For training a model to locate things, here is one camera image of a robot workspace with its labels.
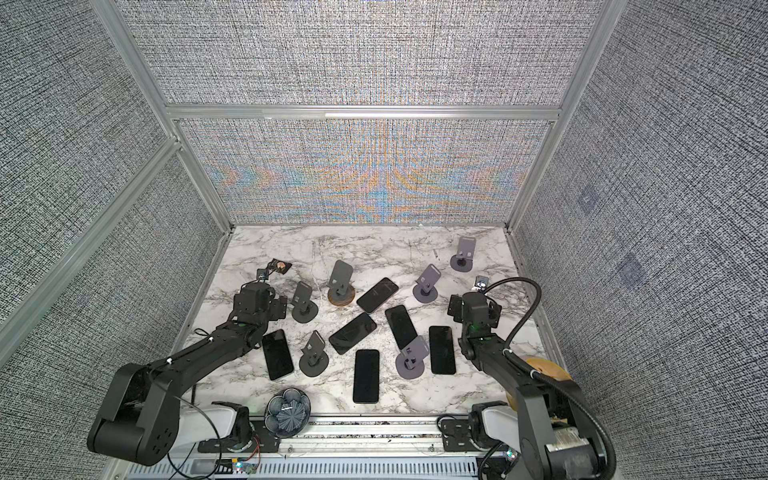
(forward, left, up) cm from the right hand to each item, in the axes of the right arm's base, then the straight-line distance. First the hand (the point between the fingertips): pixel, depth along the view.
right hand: (475, 291), depth 89 cm
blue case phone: (-6, +22, -11) cm, 25 cm away
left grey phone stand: (-3, +51, -5) cm, 52 cm away
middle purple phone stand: (+3, +13, -6) cm, 15 cm away
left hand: (0, +62, -1) cm, 62 cm away
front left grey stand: (-19, +46, -4) cm, 50 cm away
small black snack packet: (+16, +64, -9) cm, 67 cm away
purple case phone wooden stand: (+5, +29, -11) cm, 31 cm away
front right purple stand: (-20, +20, -4) cm, 29 cm away
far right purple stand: (+19, -2, -10) cm, 21 cm away
